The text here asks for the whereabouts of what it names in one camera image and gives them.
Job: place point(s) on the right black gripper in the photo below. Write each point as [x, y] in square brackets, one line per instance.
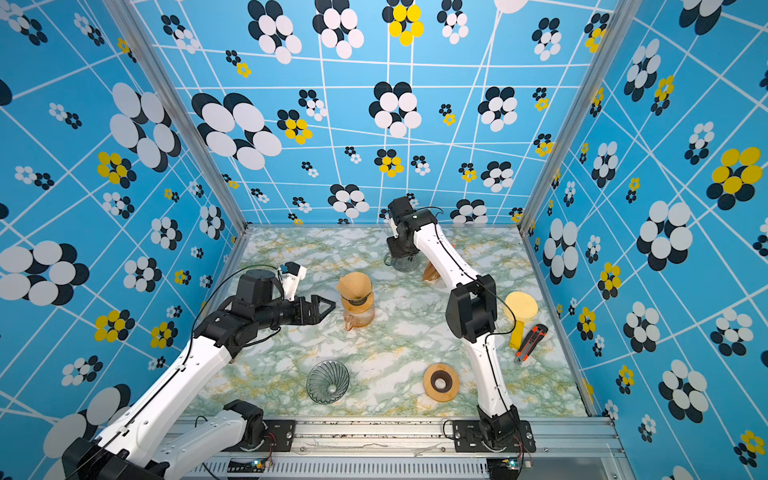
[392, 242]

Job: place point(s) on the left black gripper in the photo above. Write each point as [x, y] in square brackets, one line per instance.
[315, 316]

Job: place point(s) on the amber glass carafe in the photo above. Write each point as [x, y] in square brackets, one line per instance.
[361, 319]

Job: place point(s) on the brown paper coffee filter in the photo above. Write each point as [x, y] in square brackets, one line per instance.
[355, 281]

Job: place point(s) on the grey glass dripper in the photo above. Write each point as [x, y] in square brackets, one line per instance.
[327, 382]

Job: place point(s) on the grey glass carafe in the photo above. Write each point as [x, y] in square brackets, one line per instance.
[403, 264]

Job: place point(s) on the green glass dripper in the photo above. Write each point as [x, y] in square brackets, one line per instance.
[357, 299]

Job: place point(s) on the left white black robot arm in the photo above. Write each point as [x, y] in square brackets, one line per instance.
[243, 320]

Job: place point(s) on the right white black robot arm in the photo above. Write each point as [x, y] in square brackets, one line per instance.
[471, 313]

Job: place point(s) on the red black small tool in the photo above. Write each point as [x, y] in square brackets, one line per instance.
[530, 341]

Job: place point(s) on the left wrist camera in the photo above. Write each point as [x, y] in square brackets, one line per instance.
[291, 274]

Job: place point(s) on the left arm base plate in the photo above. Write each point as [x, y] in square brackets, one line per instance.
[282, 433]

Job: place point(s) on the aluminium front rail frame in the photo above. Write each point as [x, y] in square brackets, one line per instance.
[384, 447]

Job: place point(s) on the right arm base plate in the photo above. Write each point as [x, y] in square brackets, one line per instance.
[468, 438]

